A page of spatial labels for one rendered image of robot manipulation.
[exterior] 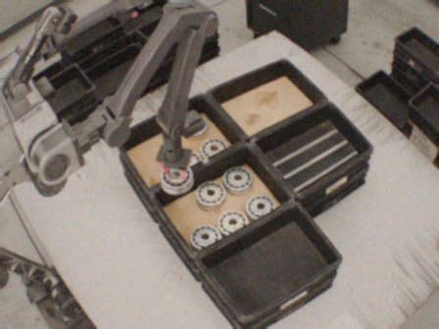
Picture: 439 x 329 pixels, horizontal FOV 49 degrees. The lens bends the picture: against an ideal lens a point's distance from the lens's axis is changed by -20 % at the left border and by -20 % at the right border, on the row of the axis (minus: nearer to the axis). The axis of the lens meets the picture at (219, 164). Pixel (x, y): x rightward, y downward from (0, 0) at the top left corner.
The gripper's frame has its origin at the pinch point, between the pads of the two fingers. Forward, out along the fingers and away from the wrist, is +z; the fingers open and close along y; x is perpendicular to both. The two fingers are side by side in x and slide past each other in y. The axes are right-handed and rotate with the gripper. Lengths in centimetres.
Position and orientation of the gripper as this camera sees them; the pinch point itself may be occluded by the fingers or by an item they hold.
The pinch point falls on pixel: (175, 173)
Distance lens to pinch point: 187.0
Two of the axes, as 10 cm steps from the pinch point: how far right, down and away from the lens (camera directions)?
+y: -9.7, -1.8, 1.7
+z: 0.2, 6.2, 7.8
